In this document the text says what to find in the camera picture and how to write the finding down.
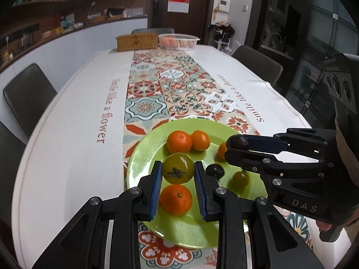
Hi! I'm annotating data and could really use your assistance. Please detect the person right hand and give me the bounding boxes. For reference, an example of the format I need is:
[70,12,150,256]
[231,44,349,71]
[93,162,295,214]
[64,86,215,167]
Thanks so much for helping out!
[316,210,359,231]

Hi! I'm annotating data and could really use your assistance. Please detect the dark chair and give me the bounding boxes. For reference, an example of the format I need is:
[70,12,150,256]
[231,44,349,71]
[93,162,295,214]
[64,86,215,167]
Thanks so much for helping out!
[2,63,57,138]
[0,123,26,226]
[232,45,283,86]

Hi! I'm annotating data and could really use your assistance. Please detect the small orange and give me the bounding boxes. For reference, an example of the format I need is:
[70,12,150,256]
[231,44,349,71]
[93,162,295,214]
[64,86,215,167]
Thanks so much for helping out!
[191,130,210,151]
[159,185,193,216]

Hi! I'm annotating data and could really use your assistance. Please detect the large orange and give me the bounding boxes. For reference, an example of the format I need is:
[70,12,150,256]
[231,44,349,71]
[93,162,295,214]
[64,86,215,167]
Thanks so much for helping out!
[166,130,192,154]
[217,142,228,160]

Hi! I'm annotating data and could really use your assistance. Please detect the dark chair right side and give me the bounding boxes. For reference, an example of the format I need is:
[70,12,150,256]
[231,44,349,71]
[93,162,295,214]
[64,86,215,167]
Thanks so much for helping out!
[232,45,283,86]

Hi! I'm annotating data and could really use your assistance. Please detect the dark plum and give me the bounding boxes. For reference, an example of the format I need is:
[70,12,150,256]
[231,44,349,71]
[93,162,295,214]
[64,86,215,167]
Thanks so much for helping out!
[226,134,250,151]
[205,163,225,180]

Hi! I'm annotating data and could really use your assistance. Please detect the green tomato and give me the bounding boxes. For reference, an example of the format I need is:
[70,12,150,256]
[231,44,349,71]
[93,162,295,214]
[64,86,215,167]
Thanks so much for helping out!
[231,171,250,189]
[162,152,195,185]

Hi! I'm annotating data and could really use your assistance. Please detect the dark chair far left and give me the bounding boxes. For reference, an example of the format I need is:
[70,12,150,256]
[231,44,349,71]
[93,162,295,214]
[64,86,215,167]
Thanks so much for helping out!
[2,63,57,138]

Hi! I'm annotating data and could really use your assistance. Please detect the green plate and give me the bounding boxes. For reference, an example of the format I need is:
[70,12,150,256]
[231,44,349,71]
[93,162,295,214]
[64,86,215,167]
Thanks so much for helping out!
[124,117,267,248]

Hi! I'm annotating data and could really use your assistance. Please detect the patterned table runner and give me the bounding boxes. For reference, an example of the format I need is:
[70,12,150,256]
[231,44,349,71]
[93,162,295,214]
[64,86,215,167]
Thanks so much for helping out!
[124,46,309,268]

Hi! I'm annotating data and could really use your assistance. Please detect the woven wicker box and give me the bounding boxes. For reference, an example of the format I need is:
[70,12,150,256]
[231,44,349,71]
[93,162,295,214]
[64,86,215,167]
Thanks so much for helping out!
[116,32,159,52]

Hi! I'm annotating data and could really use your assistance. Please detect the white tablecloth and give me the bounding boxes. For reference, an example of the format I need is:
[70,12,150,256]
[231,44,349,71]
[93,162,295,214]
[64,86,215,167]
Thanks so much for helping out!
[12,44,318,269]

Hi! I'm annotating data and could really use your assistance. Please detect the dark chair table end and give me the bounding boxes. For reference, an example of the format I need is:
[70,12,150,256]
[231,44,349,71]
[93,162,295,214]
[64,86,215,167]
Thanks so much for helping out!
[131,27,174,35]

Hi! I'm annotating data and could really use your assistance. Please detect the dark chair near left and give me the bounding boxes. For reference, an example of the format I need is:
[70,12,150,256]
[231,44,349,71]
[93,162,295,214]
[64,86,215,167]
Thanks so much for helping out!
[0,123,26,226]

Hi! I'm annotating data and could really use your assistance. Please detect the white fruit basket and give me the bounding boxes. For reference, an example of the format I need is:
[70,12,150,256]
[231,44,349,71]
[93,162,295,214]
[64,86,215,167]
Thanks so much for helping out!
[158,33,200,50]

